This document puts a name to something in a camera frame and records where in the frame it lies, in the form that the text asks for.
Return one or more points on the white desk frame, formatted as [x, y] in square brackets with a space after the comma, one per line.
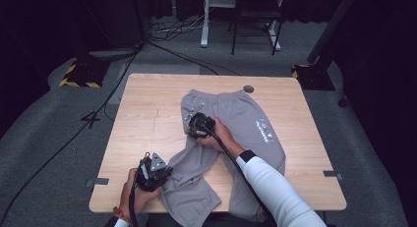
[205, 27]

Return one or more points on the person's right hand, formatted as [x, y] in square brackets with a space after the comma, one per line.
[221, 135]

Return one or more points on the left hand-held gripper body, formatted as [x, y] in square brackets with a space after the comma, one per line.
[152, 174]

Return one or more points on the grey tape strip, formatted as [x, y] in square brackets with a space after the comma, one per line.
[97, 181]
[332, 175]

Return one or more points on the grey round table grommet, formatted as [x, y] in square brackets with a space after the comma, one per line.
[248, 88]

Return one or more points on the black stand base hazard stripes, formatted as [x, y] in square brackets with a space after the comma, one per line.
[311, 77]
[83, 74]

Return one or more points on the dark slanted stand pole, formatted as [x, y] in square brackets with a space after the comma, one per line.
[331, 27]

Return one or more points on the black chair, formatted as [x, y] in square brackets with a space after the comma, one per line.
[257, 14]

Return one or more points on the grey pants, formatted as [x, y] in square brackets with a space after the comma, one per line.
[236, 122]

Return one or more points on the black round caster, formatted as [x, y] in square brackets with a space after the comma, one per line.
[342, 102]

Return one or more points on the person's left hand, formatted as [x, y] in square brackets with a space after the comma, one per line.
[139, 200]

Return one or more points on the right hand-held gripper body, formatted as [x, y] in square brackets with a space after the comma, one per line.
[200, 125]

